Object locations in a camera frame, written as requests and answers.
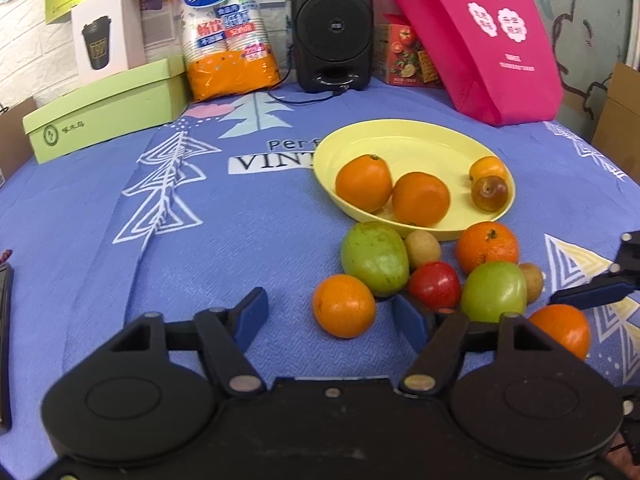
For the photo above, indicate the brown cardboard piece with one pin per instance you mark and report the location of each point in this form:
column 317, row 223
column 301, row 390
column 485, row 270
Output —
column 15, row 135

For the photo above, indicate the red tomato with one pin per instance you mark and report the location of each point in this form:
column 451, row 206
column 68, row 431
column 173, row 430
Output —
column 434, row 286

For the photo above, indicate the green apple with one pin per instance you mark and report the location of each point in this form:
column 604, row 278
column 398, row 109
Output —
column 493, row 291

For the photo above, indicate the brown plum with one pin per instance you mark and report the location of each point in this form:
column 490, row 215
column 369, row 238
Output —
column 489, row 193

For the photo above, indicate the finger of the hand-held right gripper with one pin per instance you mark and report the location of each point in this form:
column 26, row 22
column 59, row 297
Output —
column 595, row 291

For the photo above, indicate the small orange persimmon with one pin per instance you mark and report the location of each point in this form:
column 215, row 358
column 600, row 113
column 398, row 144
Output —
column 487, row 166

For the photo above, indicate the large orange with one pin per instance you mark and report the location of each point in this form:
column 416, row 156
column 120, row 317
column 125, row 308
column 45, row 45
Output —
column 562, row 330
column 421, row 199
column 486, row 247
column 363, row 183
column 344, row 306

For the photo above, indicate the red cracker box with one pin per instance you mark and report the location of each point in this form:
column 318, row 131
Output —
column 405, row 55

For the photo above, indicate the blue printed tablecloth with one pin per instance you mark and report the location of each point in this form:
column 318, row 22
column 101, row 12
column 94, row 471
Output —
column 210, row 240

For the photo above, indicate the yellow plastic plate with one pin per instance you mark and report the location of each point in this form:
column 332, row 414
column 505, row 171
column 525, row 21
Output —
column 400, row 142

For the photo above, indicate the black speaker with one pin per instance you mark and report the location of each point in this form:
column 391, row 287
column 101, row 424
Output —
column 332, row 25

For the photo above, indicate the black flat device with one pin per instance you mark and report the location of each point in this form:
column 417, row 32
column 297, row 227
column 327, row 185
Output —
column 5, row 340

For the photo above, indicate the green lidded box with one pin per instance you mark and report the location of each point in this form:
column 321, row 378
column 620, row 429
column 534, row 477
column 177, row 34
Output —
column 107, row 110

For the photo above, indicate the brown kiwi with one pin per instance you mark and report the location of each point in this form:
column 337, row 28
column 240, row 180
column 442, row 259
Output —
column 422, row 249
column 533, row 282

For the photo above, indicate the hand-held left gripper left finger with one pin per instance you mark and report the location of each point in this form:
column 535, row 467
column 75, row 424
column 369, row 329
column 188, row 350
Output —
column 253, row 311

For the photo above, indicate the orange paper cup pack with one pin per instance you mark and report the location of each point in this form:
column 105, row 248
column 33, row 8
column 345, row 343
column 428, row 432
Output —
column 227, row 30

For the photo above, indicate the brown cardboard box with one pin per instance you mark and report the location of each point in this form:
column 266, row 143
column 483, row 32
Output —
column 620, row 110

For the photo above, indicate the pink fabric bag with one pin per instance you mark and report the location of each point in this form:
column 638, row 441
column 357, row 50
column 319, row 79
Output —
column 475, row 35

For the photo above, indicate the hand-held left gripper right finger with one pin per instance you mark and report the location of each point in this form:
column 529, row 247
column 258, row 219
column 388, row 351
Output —
column 407, row 317

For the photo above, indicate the white cup box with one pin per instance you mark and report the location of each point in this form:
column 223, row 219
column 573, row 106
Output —
column 107, row 37

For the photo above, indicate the green mango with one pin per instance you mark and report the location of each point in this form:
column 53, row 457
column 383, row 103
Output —
column 375, row 258

